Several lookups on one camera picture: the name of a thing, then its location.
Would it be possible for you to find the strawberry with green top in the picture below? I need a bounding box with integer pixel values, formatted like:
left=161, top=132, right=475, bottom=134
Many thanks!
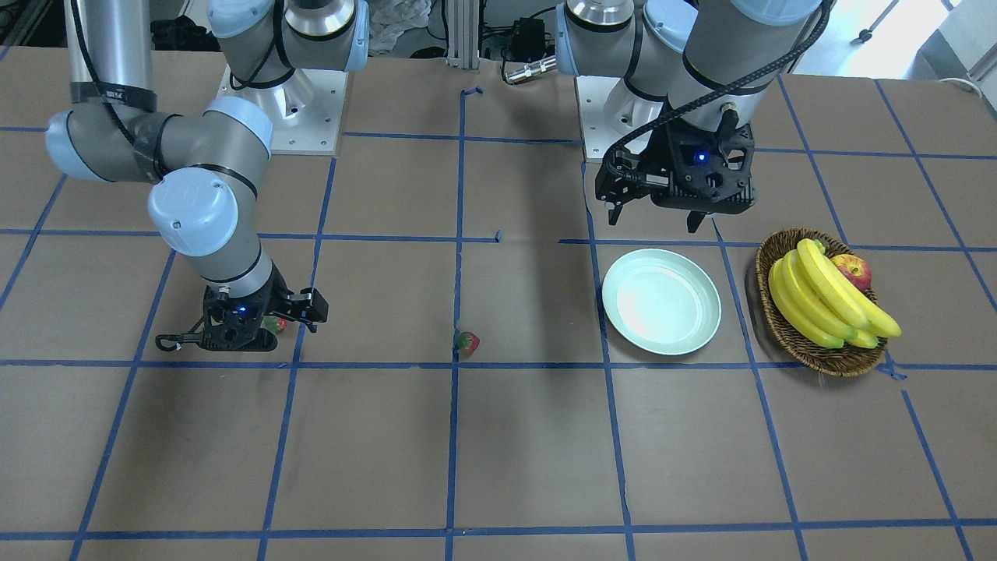
left=453, top=331, right=481, bottom=356

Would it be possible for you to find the yellow banana bunch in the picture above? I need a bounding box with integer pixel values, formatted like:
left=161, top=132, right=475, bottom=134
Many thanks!
left=768, top=238, right=902, bottom=348

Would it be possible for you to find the light green plate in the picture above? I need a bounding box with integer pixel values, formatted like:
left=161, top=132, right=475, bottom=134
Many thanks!
left=601, top=249, right=722, bottom=356

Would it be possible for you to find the black power adapter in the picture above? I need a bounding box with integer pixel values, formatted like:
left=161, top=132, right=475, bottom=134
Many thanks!
left=508, top=18, right=546, bottom=63

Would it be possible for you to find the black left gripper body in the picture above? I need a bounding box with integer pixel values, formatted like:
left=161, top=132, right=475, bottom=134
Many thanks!
left=595, top=121, right=757, bottom=214

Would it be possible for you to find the red strawberry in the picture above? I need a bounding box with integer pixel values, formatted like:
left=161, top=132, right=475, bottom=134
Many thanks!
left=261, top=316, right=289, bottom=335

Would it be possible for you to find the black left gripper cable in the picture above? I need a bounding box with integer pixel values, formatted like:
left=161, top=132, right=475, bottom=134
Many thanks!
left=609, top=0, right=834, bottom=168

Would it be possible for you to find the red apple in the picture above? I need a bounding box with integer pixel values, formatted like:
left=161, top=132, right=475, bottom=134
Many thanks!
left=830, top=253, right=872, bottom=292

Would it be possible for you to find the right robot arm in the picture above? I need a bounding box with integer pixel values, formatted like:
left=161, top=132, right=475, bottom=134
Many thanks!
left=45, top=1, right=370, bottom=351

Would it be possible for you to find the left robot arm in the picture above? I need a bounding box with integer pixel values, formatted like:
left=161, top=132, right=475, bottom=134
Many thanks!
left=555, top=1, right=833, bottom=233

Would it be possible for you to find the silver cable connector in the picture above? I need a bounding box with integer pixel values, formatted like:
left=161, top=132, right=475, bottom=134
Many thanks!
left=501, top=55, right=558, bottom=86

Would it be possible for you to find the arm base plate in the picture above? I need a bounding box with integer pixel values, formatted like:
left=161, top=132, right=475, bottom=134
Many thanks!
left=217, top=68, right=351, bottom=156
left=576, top=76, right=667, bottom=164

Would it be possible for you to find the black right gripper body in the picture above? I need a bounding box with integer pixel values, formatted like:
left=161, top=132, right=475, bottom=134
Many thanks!
left=202, top=273, right=285, bottom=352

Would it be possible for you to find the aluminium frame post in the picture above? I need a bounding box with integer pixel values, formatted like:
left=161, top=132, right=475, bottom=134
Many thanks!
left=442, top=0, right=481, bottom=71

